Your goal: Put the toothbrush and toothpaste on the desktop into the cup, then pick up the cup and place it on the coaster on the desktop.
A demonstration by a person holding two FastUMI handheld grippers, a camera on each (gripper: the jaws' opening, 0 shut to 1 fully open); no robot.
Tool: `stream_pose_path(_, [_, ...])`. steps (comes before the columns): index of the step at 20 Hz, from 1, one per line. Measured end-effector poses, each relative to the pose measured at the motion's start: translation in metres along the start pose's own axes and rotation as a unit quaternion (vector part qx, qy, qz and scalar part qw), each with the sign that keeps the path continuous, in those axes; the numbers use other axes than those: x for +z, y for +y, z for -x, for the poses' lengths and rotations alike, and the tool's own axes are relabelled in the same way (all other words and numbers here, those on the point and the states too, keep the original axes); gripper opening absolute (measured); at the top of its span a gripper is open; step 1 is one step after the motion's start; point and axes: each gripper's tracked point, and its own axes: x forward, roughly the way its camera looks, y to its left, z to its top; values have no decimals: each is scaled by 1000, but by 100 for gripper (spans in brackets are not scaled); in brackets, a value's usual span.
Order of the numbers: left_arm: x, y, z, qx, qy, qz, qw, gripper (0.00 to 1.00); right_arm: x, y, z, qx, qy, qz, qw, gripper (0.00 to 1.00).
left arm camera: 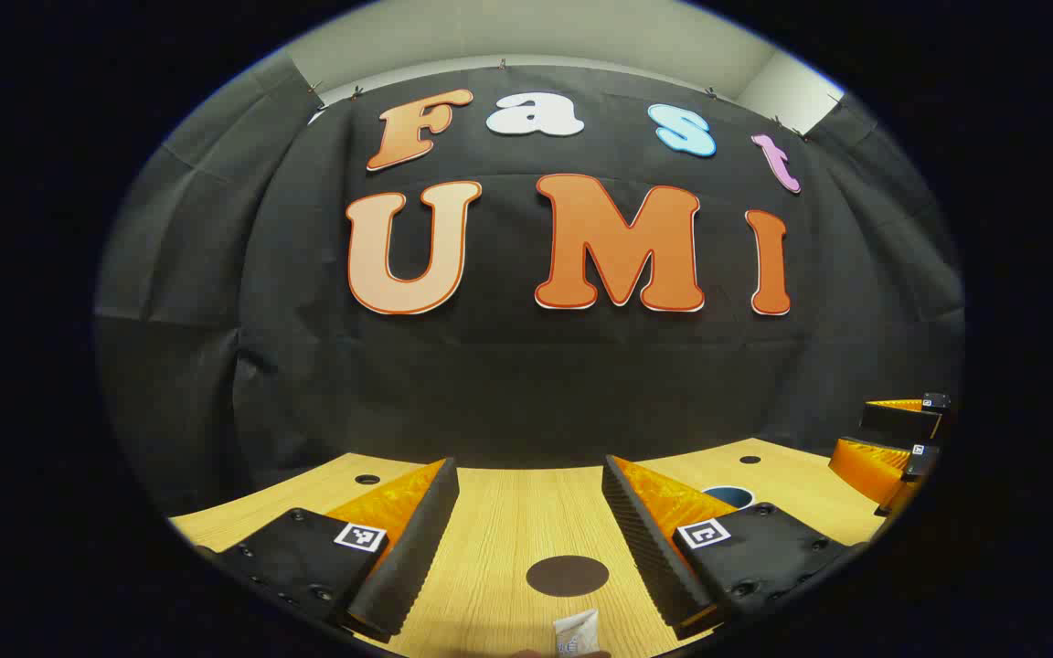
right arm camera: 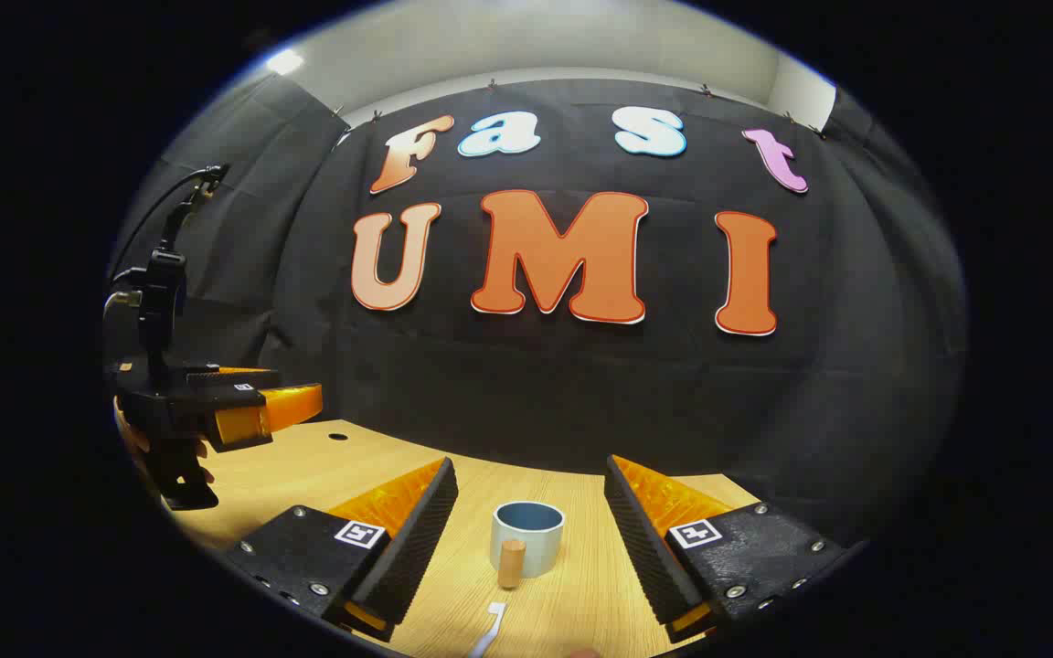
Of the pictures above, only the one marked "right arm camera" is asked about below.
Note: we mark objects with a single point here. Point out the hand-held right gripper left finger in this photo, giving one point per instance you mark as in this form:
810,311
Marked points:
421,525

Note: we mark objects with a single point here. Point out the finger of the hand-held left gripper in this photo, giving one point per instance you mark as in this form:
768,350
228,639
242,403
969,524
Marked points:
284,407
234,376

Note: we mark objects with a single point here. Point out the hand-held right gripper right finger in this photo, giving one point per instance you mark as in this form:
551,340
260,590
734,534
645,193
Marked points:
641,539

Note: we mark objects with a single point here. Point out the white toothbrush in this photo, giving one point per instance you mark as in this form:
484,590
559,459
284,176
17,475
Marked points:
492,626

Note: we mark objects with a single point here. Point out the bright ceiling light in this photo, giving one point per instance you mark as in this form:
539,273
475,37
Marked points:
284,61

